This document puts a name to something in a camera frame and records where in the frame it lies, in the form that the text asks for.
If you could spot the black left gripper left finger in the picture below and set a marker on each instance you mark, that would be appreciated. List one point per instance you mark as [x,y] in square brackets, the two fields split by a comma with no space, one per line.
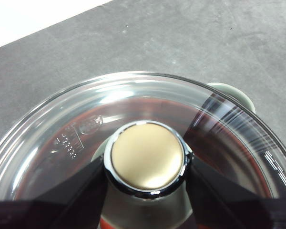
[50,210]

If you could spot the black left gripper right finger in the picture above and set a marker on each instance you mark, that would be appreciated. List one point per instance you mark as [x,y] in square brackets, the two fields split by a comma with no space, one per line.
[228,205]

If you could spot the glass lid with green knob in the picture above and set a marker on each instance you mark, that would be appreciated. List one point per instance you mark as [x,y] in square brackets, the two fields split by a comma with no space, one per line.
[145,157]

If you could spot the pale green electric cooking pot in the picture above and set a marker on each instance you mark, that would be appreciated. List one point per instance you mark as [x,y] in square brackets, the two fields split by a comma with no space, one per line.
[243,97]

